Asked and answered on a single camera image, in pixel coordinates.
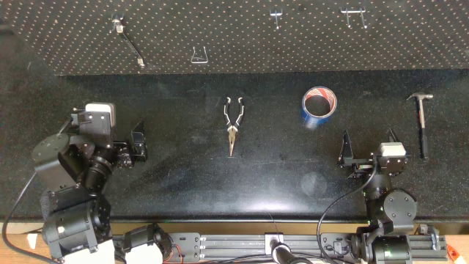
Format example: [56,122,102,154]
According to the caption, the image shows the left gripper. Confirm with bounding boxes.
[87,111,148,170]

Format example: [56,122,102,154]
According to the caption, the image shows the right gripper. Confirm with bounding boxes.
[337,128,409,180]

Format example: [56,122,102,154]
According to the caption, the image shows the roll of blue tape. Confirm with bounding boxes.
[300,86,338,130]

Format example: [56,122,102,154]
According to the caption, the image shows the wrench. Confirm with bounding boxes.
[111,17,146,69]

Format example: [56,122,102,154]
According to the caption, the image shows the black and white pliers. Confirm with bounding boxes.
[223,96,245,158]

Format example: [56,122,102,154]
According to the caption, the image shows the black pegboard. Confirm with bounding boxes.
[0,0,469,77]

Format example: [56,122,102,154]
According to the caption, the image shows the hammer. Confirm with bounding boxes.
[406,91,435,161]

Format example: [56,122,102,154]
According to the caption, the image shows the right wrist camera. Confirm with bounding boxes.
[377,142,407,158]

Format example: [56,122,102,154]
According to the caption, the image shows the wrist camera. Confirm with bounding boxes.
[84,102,117,128]
[377,142,407,158]

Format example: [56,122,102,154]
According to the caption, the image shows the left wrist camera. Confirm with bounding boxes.
[84,102,117,128]

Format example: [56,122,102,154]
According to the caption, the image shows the black cable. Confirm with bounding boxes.
[316,161,378,264]
[1,170,54,264]

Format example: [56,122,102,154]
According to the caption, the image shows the mounting rail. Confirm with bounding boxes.
[111,230,450,264]

